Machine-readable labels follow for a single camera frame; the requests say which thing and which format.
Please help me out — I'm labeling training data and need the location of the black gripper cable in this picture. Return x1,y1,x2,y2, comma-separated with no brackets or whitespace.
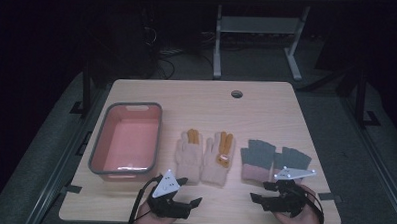
127,174,163,224
297,187,326,224

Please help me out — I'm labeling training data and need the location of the person's left hand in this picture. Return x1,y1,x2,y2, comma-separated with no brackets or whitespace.
134,199,178,224

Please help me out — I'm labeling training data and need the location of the pink basket with grey rim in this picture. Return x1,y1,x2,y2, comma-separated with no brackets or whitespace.
87,99,164,185

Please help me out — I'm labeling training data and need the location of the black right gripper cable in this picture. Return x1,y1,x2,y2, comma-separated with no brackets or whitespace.
297,187,326,224

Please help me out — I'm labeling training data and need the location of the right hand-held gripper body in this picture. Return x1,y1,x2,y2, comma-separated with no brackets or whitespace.
269,166,318,219

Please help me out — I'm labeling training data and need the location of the beige glove with orange bear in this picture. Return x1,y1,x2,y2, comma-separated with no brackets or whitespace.
200,130,237,188

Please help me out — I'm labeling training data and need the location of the tangle of floor cables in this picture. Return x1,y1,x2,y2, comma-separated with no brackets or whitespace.
139,24,217,81

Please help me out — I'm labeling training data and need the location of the white metal stand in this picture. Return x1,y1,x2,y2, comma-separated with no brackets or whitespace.
212,3,311,82

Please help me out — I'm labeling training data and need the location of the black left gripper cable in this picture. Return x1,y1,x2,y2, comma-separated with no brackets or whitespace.
127,174,163,224

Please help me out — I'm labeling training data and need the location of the plain beige knit glove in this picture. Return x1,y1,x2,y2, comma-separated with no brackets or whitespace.
174,127,205,186

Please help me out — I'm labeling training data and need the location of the black metal post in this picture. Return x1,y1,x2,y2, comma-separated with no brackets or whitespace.
354,69,368,128
80,59,93,115

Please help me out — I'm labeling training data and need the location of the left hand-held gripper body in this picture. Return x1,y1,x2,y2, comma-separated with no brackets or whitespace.
146,167,193,220

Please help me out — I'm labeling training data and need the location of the grey and pink fingerless glove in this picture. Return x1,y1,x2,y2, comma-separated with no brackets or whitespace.
239,139,278,184
271,146,313,185

